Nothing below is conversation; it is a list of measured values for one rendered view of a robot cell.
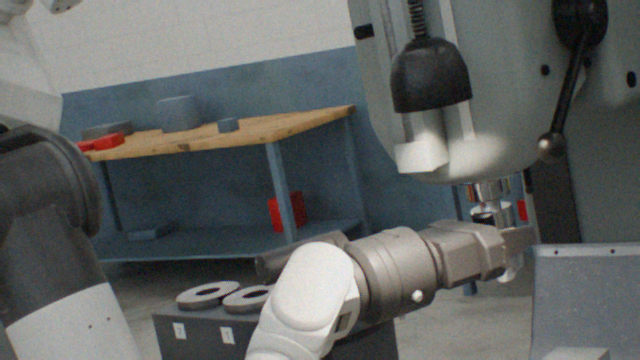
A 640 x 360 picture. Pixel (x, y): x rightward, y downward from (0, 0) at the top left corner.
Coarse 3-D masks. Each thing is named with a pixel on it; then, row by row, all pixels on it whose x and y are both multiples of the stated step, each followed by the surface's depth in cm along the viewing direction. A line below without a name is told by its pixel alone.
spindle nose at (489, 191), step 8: (472, 184) 123; (480, 184) 123; (488, 184) 123; (496, 184) 123; (504, 184) 123; (472, 192) 124; (480, 192) 123; (488, 192) 123; (496, 192) 123; (504, 192) 123; (472, 200) 124; (480, 200) 123; (488, 200) 123
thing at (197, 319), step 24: (192, 288) 165; (216, 288) 163; (240, 288) 165; (264, 288) 156; (168, 312) 160; (192, 312) 157; (216, 312) 154; (240, 312) 151; (168, 336) 160; (192, 336) 156; (216, 336) 153; (240, 336) 149
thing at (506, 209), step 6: (504, 204) 126; (510, 204) 125; (474, 210) 126; (480, 210) 125; (486, 210) 124; (492, 210) 124; (498, 210) 123; (504, 210) 124; (510, 210) 124; (474, 216) 125; (480, 216) 124; (486, 216) 124; (492, 216) 123; (498, 216) 123; (504, 216) 124
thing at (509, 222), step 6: (510, 216) 124; (474, 222) 125; (480, 222) 124; (486, 222) 124; (492, 222) 123; (498, 222) 123; (504, 222) 124; (510, 222) 124; (498, 228) 124; (504, 228) 124; (510, 228) 124; (510, 258) 124; (516, 258) 125; (522, 258) 126; (510, 264) 124; (516, 264) 125; (522, 264) 126; (510, 270) 124; (516, 270) 125
